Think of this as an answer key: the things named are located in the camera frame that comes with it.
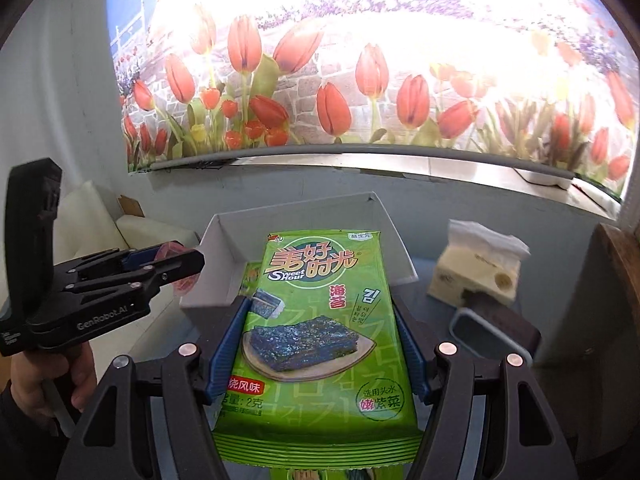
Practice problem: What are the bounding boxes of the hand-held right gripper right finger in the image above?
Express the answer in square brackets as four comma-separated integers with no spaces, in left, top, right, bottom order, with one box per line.
[392,296,588,480]

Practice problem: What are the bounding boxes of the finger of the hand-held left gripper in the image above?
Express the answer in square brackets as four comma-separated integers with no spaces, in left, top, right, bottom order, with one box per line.
[65,246,167,281]
[57,250,206,311]

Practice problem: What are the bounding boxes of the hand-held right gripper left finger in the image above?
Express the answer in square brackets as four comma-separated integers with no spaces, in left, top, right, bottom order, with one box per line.
[55,296,251,480]

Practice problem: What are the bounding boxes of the pink snack packet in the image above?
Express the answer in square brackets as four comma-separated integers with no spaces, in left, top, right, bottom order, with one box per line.
[155,241,201,295]

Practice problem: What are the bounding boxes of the white cardboard box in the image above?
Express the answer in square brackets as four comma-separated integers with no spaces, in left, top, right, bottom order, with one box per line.
[179,191,419,311]

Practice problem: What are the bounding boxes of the green yellow-label snack packet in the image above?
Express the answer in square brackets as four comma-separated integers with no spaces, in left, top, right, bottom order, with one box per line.
[239,260,266,301]

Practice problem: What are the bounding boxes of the green seaweed snack packet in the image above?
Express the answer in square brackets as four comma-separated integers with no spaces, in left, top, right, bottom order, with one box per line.
[212,230,426,466]

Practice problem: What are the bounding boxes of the person's left forearm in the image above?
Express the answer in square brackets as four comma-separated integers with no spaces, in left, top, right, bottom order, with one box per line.
[0,380,76,480]

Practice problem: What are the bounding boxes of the person's left hand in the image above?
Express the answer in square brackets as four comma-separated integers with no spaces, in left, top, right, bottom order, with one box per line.
[10,342,96,421]

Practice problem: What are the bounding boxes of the brown cardboard piece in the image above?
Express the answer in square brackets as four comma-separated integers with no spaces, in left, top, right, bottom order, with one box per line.
[116,194,146,218]

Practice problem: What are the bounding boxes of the grey-rimmed small container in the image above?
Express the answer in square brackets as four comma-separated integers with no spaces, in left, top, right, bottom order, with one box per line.
[448,305,526,361]

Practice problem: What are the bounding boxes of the white tissue pack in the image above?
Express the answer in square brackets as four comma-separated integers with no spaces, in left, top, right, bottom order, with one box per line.
[427,219,531,307]

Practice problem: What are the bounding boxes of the dark container with white rim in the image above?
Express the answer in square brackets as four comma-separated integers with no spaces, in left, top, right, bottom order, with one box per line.
[462,292,543,356]

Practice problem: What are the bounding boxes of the wooden cabinet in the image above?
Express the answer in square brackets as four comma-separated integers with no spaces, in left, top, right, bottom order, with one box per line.
[597,222,640,361]

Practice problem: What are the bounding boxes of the tulip wall poster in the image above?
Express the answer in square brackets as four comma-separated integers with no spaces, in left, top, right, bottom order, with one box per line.
[107,0,640,206]

